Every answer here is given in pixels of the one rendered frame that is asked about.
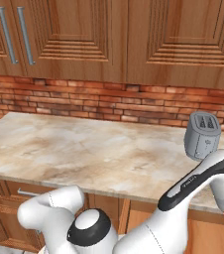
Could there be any grey toaster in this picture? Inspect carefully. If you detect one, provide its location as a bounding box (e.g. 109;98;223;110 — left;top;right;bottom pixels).
183;111;222;163

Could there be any wooden base cupboard door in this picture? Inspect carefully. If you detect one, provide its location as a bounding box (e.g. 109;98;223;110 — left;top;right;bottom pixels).
0;195;47;253

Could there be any grey bar drawer handle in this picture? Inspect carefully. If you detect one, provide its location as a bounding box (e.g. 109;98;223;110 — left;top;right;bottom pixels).
17;188;40;197

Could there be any grey bar cupboard handle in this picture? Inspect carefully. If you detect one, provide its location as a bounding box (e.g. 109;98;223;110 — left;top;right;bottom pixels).
16;6;37;66
0;6;19;65

